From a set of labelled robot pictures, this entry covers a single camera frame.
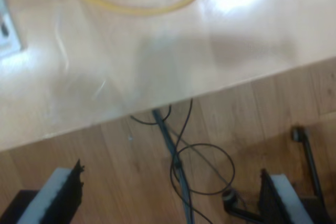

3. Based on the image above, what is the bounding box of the thin black cable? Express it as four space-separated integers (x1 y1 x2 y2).
130 104 173 125
170 98 236 224

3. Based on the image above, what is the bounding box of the dark-legged stool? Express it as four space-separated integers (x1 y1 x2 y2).
222 125 328 222

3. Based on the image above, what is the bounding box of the white grey plate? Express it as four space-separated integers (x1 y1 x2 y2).
0 0 28 58

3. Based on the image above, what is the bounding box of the thick dark cable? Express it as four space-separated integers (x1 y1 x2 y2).
151 108 196 224

